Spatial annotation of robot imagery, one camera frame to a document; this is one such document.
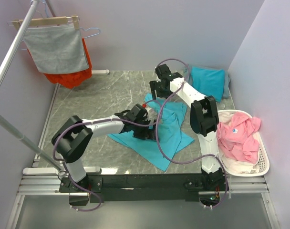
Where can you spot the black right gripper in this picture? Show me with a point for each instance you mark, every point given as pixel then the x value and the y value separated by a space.
pixel 154 86

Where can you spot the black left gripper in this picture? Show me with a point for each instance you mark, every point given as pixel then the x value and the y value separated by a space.
pixel 148 133

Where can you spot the turquoise t shirt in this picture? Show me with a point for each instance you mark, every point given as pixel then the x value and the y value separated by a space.
pixel 209 82
pixel 171 138

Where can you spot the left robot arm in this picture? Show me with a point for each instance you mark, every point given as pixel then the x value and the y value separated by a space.
pixel 71 141

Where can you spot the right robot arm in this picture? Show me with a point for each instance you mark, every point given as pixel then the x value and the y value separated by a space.
pixel 203 121

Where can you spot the white rack foot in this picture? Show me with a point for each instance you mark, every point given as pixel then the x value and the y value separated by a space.
pixel 100 72

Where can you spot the folded turquoise t shirt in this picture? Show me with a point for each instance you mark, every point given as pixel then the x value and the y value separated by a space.
pixel 209 82

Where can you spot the orange hanging garment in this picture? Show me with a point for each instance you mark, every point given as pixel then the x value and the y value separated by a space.
pixel 68 76

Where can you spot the black base beam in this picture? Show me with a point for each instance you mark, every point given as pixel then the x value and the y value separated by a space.
pixel 142 187

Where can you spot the pink t shirt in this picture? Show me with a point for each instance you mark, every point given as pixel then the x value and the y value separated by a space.
pixel 235 136

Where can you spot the grey hanging cloth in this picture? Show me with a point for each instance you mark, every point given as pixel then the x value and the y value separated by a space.
pixel 61 31

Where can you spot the white laundry basket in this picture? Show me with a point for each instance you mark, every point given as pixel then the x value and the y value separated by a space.
pixel 259 162

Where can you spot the metal clothes rack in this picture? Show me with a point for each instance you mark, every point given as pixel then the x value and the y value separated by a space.
pixel 5 124

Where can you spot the wooden clip hanger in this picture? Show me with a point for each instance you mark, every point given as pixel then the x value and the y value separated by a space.
pixel 54 21

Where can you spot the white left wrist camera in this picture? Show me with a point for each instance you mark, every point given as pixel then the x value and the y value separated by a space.
pixel 150 110

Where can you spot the aluminium rail frame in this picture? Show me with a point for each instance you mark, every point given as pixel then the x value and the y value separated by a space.
pixel 49 185

